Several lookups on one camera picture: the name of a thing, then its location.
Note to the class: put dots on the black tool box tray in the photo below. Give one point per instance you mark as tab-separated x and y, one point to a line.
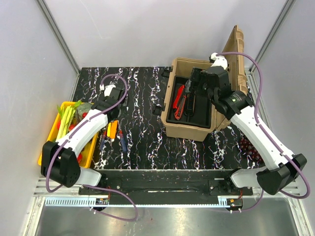
197	109

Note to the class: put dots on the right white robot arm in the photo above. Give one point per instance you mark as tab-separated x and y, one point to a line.
281	165

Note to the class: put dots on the green melon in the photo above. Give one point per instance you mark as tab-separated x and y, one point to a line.
83	108

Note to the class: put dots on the tan plastic tool box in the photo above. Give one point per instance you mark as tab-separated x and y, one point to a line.
182	67

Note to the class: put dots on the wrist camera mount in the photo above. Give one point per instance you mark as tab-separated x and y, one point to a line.
217	60
106	90

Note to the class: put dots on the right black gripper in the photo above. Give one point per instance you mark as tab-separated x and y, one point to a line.
198	75

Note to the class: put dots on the red cherry cluster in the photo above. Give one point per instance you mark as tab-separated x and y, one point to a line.
76	120

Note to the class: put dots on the yellow utility knife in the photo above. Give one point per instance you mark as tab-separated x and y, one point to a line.
112	129

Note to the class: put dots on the red apple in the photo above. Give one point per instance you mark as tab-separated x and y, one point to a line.
79	158

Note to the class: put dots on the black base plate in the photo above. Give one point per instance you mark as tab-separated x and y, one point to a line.
172	187

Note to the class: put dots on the green white leek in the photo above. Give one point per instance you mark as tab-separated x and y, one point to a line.
67	114

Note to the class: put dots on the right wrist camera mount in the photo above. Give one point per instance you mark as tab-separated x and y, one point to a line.
217	60

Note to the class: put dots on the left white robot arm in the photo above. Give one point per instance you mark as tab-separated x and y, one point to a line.
59	158

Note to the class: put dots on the black marble pattern mat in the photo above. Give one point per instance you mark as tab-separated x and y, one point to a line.
148	146

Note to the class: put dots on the dark purple grape bunch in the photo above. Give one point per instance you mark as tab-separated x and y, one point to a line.
248	148

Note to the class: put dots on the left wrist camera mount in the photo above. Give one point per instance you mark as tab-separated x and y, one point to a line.
106	90

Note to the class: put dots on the red handled pliers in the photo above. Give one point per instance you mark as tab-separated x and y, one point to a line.
180	108

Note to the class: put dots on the small blue red screwdriver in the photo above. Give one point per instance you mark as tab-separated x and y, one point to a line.
102	140

